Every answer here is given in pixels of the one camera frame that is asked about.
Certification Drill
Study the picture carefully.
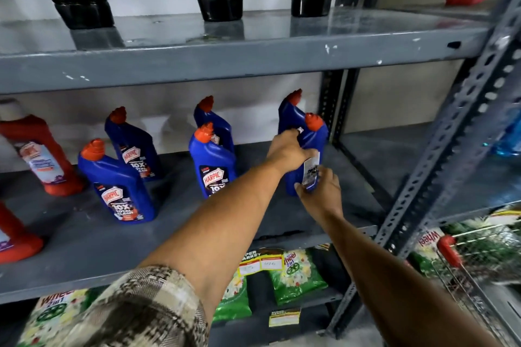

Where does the grey metal shelf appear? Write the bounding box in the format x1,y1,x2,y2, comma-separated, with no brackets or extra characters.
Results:
0,0,521,347

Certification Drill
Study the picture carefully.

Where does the small yellow price tag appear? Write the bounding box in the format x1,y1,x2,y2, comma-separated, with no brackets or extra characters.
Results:
268,308,302,327

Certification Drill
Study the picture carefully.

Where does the wire shopping cart red handle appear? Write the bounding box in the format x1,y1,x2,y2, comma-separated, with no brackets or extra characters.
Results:
431,216,521,347

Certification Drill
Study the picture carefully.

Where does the grey metal rack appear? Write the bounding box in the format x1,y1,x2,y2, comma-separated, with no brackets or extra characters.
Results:
338,0,521,229

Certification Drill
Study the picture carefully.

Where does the person's right hand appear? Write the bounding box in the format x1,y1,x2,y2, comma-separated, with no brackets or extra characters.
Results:
295,166,345,226

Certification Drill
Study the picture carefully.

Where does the red Harpic bottle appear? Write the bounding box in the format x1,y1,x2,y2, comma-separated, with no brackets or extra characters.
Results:
0,98,86,197
0,201,45,265

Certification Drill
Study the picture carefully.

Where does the person's left forearm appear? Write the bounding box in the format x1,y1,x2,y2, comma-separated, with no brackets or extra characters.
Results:
136,157,285,323

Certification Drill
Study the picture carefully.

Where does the small dark price sign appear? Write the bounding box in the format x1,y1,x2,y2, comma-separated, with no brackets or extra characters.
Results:
238,248,284,277

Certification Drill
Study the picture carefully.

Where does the person's left hand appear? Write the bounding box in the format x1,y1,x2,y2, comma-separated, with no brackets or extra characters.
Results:
266,129,318,172

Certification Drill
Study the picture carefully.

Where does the blue Harpic bottle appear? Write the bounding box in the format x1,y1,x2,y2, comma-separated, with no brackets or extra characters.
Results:
284,113,329,197
77,138,157,223

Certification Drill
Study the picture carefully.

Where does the green white detergent packet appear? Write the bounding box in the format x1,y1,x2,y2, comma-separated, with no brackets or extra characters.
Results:
406,227,450,278

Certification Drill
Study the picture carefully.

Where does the row of blue cleaner bottles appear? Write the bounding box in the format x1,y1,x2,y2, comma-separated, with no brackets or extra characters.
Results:
104,89,306,199

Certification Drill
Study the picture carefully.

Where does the person's right forearm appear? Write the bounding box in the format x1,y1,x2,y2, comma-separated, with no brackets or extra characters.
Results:
321,212,504,347

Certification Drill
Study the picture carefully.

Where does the plaid shirt sleeve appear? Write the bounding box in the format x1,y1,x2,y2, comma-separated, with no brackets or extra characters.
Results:
61,265,211,347

